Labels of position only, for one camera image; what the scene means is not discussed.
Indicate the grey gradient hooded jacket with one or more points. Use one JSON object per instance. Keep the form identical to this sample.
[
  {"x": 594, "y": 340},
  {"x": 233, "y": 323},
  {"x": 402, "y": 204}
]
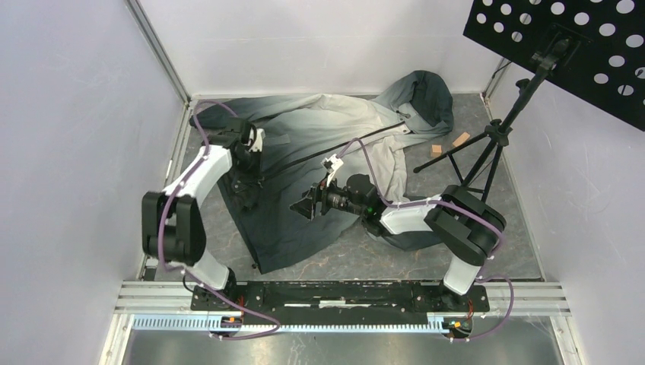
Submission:
[{"x": 370, "y": 136}]

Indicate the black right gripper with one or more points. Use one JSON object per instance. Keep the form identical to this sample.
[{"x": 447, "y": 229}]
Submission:
[{"x": 319, "y": 193}]

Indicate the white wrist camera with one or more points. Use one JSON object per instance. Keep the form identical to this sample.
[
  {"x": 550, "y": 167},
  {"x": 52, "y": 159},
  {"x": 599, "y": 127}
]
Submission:
[
  {"x": 332, "y": 165},
  {"x": 256, "y": 140}
]

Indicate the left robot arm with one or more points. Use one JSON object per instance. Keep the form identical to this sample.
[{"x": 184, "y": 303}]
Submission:
[{"x": 172, "y": 228}]

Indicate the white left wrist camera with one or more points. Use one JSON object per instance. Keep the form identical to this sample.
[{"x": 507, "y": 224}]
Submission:
[{"x": 256, "y": 140}]

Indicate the black tripod stand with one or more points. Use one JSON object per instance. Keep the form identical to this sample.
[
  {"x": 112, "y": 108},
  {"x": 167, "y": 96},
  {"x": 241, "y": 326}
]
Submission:
[{"x": 498, "y": 130}]

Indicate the long wooden block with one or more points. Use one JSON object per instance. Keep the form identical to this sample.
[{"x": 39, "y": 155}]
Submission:
[{"x": 462, "y": 139}]

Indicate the small wooden block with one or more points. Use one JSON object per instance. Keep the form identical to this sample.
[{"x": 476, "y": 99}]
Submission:
[{"x": 436, "y": 150}]

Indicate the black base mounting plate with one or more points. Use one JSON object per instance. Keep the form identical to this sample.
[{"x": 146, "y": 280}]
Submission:
[{"x": 339, "y": 302}]

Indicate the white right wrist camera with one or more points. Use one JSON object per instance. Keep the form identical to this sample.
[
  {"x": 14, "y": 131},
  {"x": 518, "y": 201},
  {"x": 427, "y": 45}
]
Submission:
[{"x": 332, "y": 165}]

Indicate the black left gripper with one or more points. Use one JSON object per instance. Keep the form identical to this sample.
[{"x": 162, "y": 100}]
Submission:
[{"x": 255, "y": 179}]

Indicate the white cable duct strip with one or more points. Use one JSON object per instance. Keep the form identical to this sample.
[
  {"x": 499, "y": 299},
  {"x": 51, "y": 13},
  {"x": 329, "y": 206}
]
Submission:
[{"x": 219, "y": 323}]

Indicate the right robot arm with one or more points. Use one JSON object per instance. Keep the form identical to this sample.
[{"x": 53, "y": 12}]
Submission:
[{"x": 466, "y": 225}]

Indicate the black perforated panel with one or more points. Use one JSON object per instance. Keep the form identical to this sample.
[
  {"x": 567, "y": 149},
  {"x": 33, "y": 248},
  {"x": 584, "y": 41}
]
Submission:
[{"x": 597, "y": 47}]

